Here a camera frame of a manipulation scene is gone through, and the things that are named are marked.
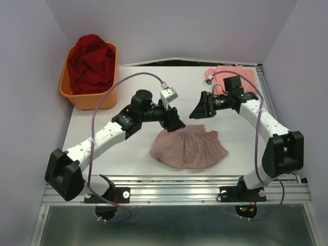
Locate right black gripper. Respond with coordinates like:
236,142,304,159
189,90,232,119

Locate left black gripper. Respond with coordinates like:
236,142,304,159
140,98,186,132

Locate dusty pink skirt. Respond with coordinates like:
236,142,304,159
150,125,229,169

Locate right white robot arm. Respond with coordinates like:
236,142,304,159
189,72,304,200

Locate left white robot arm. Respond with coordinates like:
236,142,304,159
45,87,185,202

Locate folded salmon pink skirt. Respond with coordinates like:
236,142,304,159
204,66,257,95

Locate orange plastic bin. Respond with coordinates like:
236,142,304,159
59,42,119,111

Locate red skirt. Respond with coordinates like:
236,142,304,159
67,34,116,95

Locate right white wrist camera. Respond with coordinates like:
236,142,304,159
202,75,214,91

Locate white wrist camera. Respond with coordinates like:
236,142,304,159
160,87,178,103
202,75,214,91

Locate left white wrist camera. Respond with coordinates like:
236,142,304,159
160,87,178,103

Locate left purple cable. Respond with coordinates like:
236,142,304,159
87,72,169,223

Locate purple cable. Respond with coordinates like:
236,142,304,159
87,72,169,223
209,70,284,222

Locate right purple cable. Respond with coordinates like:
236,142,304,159
209,70,284,222

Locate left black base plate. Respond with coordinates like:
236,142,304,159
84,187,131,204

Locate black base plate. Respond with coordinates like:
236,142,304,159
84,187,131,204
216,186,267,203

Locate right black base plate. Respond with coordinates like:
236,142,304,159
216,186,267,203

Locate aluminium frame rail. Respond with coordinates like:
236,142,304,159
41,161,312,206

